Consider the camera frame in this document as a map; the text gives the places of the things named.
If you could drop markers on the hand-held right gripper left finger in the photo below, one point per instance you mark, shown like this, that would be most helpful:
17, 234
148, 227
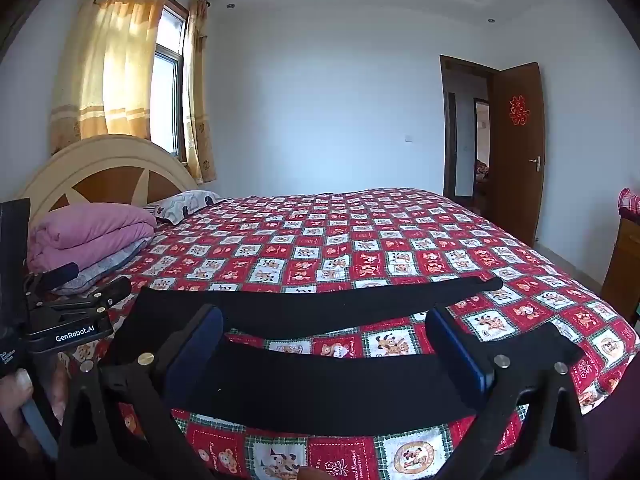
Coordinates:
195, 352

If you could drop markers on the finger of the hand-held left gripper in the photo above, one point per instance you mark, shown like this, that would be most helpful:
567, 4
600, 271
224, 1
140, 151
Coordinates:
57, 275
100, 295

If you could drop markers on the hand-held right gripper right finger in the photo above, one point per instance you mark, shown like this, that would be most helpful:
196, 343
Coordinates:
457, 350

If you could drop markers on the black pants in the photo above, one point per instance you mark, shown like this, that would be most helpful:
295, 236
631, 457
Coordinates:
325, 385

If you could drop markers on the person's left hand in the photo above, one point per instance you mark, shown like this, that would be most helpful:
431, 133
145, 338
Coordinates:
12, 405

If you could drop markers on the grey striped folded blanket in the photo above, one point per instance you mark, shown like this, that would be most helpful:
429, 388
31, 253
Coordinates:
107, 265

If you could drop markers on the folded pink quilt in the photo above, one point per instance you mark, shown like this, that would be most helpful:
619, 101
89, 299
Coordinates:
90, 232

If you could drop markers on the white patterned pillow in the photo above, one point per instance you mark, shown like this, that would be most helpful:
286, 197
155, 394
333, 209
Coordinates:
182, 205

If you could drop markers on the cream wooden headboard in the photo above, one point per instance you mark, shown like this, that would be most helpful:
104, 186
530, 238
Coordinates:
100, 155

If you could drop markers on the red printed bedspread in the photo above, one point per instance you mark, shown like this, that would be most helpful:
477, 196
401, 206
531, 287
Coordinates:
350, 240

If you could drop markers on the brown wooden door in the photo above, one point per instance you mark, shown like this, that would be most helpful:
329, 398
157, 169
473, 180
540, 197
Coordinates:
517, 185

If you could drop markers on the wooden cabinet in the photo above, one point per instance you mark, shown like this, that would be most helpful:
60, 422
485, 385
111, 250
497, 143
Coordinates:
622, 270

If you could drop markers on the narrow yellow curtain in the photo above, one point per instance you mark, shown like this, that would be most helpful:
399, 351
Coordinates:
197, 100

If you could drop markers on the window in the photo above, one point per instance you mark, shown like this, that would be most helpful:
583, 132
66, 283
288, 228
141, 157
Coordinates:
167, 85

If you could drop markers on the wide yellow curtain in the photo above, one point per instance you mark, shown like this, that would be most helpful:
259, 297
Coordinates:
115, 60

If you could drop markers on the red checked cloth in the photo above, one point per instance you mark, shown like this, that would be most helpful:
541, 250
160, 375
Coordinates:
631, 204

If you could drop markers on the red paper door decoration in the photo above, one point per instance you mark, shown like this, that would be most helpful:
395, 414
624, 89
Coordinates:
518, 109

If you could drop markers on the brown door frame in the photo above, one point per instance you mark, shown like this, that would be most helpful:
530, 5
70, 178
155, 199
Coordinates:
449, 125

